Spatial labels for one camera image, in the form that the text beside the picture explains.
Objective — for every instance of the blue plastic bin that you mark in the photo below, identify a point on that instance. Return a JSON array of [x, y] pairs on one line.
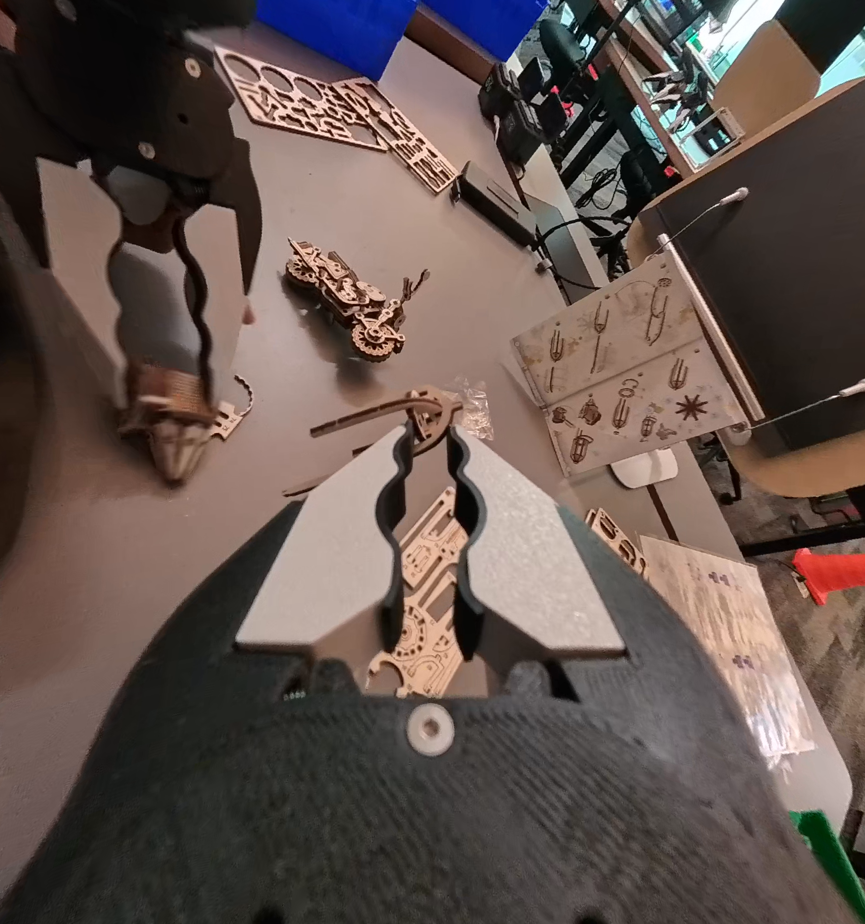
[[331, 32], [483, 21]]

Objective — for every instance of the small slotted wooden disc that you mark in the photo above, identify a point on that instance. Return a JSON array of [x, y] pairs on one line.
[[229, 426]]

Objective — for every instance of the emptied wooden puzzle sheet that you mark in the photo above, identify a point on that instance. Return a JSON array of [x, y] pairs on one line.
[[613, 538]]

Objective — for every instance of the plastic wrapped wooden sheets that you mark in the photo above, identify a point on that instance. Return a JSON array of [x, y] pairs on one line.
[[728, 635]]

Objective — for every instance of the wooden arched rib piece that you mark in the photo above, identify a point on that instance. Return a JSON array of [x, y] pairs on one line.
[[375, 415]]

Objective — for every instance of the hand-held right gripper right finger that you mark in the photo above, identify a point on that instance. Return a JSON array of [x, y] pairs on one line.
[[541, 570]]

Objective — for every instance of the orange plastic object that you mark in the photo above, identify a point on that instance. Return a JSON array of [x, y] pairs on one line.
[[844, 577]]

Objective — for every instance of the clear plastic bag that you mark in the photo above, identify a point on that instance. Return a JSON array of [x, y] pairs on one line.
[[476, 408]]

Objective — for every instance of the black office chair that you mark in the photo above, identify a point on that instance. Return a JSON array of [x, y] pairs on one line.
[[559, 43]]

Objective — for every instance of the wooden barrel cone assembly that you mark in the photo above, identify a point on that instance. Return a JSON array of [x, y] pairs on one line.
[[173, 447]]

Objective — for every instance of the green plastic bin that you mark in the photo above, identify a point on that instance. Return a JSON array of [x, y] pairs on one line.
[[829, 866]]

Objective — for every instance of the large wooden puzzle sheet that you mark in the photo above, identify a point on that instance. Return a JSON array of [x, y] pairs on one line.
[[375, 108]]

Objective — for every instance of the black charger device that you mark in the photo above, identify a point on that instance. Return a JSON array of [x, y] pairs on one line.
[[533, 133], [501, 90]]

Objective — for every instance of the black flat box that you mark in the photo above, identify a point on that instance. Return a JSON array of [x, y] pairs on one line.
[[490, 198]]

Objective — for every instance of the open instruction booklet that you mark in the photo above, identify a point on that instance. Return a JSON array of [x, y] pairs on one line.
[[620, 361]]

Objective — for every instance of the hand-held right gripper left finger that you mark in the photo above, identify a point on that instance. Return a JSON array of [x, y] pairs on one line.
[[317, 570]]

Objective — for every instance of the metal book stand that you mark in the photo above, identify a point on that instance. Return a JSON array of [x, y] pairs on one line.
[[645, 469]]

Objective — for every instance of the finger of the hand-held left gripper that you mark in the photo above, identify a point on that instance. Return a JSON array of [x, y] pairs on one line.
[[75, 238], [223, 289]]

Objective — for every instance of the wooden motorcycle model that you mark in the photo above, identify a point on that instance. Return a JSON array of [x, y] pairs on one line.
[[346, 289]]

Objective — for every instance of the dark partition panel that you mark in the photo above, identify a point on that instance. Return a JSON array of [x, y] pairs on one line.
[[800, 274]]

